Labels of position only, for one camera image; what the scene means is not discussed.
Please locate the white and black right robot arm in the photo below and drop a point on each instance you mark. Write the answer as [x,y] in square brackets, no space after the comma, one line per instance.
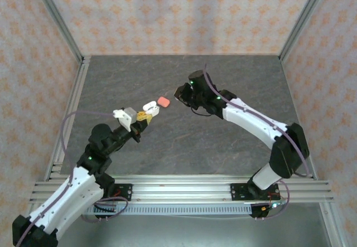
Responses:
[251,116]

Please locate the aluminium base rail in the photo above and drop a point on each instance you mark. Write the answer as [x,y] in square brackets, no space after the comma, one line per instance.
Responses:
[181,187]

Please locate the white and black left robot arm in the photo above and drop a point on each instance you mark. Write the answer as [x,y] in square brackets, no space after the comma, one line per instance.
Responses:
[81,199]

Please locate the white earbud charging case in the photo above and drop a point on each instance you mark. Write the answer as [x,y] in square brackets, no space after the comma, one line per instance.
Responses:
[149,105]

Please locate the aluminium frame post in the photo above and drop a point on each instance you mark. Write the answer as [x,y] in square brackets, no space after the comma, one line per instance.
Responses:
[57,18]
[304,18]

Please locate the narrow aluminium floor rail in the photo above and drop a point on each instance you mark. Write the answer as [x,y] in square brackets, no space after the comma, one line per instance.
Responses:
[330,230]

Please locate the pink earbud charging case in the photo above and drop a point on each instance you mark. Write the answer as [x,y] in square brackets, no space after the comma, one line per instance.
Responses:
[163,102]

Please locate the grey sheet metal panel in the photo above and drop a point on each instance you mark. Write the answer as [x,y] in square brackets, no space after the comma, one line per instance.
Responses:
[181,233]

